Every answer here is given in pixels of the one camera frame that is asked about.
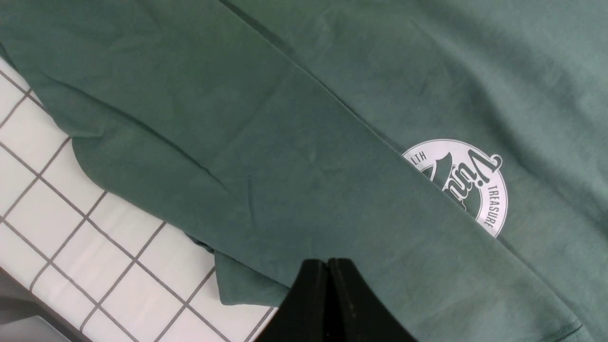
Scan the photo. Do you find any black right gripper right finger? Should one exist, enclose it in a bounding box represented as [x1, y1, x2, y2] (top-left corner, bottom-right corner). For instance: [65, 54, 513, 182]
[326, 258, 416, 342]

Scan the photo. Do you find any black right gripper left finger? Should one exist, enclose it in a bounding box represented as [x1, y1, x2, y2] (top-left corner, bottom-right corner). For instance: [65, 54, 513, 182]
[256, 259, 328, 342]

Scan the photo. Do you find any green long-sleeve top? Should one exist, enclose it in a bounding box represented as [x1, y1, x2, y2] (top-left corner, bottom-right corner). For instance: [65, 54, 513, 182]
[1, 0, 607, 342]

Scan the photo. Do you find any white grid-pattern tablecloth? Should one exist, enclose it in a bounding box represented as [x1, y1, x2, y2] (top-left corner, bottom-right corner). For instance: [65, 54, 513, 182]
[1, 61, 275, 342]

